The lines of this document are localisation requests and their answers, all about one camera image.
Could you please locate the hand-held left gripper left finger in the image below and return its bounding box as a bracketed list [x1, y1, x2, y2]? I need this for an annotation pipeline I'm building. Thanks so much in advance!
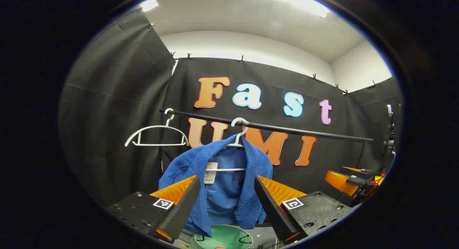
[105, 175, 202, 244]

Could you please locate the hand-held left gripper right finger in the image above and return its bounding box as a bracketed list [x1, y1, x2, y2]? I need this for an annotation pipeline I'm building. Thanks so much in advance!
[253, 175, 354, 245]

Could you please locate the blue corduroy jacket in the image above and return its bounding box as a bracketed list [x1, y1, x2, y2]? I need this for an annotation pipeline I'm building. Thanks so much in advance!
[158, 134, 274, 238]

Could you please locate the black clothes rack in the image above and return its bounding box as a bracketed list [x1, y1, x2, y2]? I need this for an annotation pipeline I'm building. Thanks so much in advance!
[158, 109, 374, 174]

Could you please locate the white plastic hanger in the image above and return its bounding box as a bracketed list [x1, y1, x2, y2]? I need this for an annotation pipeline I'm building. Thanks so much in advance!
[124, 108, 189, 148]
[205, 117, 250, 172]

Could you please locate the black backdrop cloth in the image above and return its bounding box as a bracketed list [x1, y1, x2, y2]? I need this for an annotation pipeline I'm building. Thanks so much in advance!
[59, 9, 404, 221]

